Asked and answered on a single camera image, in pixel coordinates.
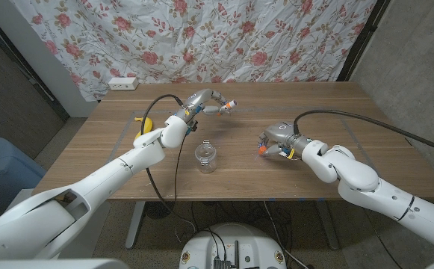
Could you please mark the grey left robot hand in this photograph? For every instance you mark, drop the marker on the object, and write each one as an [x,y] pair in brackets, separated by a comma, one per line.
[199,101]

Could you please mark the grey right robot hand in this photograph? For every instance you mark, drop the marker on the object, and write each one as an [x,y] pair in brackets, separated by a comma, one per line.
[284,134]

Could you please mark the orange glue stick cap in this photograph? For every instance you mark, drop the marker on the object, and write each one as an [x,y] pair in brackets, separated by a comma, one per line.
[262,150]

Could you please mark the white orange glue stick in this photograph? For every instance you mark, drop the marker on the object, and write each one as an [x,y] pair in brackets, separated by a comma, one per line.
[231,104]

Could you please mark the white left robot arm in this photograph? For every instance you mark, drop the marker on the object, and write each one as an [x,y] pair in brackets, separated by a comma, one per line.
[89,187]

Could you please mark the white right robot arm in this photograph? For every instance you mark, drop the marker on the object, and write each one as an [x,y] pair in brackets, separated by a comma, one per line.
[373,183]

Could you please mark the clear glass jar cup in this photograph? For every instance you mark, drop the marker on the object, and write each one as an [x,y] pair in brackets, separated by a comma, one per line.
[205,158]

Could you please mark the yellow banana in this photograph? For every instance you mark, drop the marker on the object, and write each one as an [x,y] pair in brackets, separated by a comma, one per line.
[146,125]

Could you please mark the floral backdrop cloth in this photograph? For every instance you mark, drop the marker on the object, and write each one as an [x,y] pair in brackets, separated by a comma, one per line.
[201,37]

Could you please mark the white power strip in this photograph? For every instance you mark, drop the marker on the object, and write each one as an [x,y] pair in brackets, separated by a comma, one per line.
[123,83]

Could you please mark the grey table leg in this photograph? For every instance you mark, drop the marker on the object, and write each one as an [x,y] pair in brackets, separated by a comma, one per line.
[328,228]

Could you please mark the round black floor fan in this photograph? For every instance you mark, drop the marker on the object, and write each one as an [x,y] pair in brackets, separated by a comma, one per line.
[159,209]

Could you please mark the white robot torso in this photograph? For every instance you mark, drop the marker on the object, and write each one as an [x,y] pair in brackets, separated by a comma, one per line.
[232,243]

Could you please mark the black backdrop stand pole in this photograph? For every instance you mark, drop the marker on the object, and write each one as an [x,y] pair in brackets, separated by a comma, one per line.
[362,41]

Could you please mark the white table leg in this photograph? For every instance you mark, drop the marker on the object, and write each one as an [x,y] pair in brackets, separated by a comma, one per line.
[134,228]

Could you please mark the blue plastic bin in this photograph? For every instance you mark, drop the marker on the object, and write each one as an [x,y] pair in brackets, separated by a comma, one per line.
[3,168]

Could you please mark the white robot head rim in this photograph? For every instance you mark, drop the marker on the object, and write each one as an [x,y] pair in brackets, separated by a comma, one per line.
[52,264]

